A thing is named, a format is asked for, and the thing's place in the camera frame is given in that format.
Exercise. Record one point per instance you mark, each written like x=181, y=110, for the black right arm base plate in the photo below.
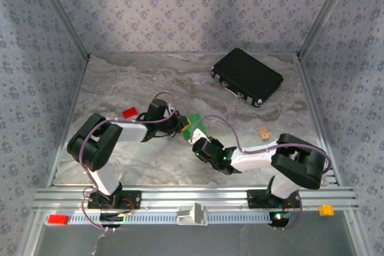
x=255, y=199

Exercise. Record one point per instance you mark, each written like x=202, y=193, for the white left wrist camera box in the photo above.
x=171, y=109

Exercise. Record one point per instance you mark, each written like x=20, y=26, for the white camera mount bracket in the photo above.
x=192, y=215

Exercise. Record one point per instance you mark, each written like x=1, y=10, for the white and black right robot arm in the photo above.
x=252, y=158

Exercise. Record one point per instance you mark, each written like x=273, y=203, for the aluminium frame post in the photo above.
x=324, y=13

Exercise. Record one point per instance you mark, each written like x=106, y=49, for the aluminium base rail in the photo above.
x=210, y=197

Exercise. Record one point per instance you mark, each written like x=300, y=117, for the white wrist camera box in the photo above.
x=171, y=109
x=198, y=134

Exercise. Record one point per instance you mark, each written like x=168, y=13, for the black hard case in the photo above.
x=249, y=73

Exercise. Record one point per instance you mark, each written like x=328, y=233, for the small tan wooden block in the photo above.
x=264, y=133

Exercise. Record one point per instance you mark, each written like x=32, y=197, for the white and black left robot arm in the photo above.
x=132, y=131

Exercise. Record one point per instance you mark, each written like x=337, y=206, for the yellow toy brick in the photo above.
x=326, y=210

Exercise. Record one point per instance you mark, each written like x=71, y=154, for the aluminium side rail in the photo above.
x=79, y=88
x=307, y=88

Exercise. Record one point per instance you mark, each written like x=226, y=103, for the green paper sheet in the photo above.
x=189, y=135

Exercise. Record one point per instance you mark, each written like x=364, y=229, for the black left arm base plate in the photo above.
x=135, y=199

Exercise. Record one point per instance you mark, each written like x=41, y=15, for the red toy brick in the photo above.
x=58, y=219

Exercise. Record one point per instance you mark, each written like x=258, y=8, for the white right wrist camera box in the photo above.
x=198, y=134

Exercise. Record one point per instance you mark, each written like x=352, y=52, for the small red flat brick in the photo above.
x=130, y=112

